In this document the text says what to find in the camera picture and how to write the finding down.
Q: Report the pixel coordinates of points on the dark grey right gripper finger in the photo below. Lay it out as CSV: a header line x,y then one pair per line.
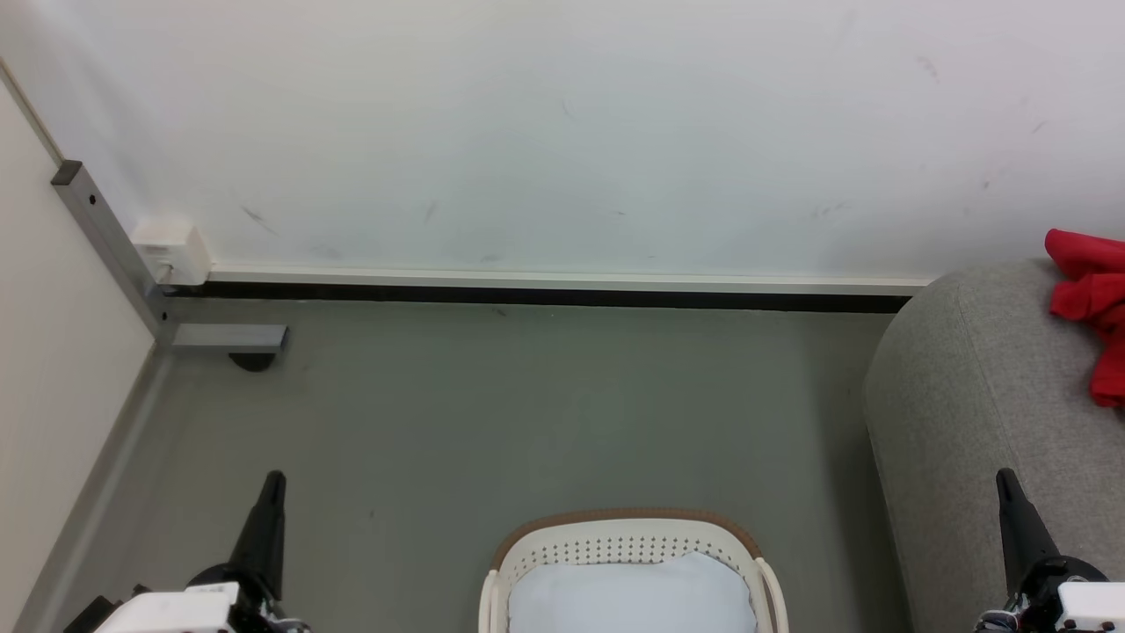
x,y
1018,527

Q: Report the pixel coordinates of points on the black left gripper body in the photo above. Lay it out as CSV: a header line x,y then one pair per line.
x,y
250,592

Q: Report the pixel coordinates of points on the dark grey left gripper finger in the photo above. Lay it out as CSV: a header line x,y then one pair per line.
x,y
266,529

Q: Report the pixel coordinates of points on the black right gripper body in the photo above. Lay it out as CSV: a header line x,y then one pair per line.
x,y
1040,589

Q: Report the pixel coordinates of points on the red and white garment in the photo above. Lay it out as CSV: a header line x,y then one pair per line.
x,y
1094,294

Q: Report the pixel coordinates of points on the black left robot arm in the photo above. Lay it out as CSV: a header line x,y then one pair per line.
x,y
90,615

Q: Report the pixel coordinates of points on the grey fabric sofa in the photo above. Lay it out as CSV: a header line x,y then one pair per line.
x,y
976,396

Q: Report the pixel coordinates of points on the black foot pad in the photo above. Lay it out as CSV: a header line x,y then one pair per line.
x,y
253,361

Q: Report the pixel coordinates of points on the grey metal foot bar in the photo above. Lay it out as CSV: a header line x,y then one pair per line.
x,y
230,338

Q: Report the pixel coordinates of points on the white plastic laundry basket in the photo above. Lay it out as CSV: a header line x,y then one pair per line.
x,y
615,534

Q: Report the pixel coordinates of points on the pale blue cloth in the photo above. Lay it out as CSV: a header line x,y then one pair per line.
x,y
628,598

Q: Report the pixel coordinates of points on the white and black baseboard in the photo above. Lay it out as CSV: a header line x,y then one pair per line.
x,y
562,288

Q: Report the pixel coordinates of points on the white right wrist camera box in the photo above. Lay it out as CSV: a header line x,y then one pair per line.
x,y
1092,608

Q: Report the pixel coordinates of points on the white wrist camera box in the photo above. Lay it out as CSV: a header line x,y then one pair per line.
x,y
171,612
1092,608

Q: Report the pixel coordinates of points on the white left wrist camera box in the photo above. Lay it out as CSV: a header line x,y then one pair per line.
x,y
171,612

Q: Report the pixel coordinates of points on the white wall socket box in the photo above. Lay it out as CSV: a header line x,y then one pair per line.
x,y
171,249

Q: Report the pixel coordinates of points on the grey metal frame post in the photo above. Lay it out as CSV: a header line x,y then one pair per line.
x,y
105,229

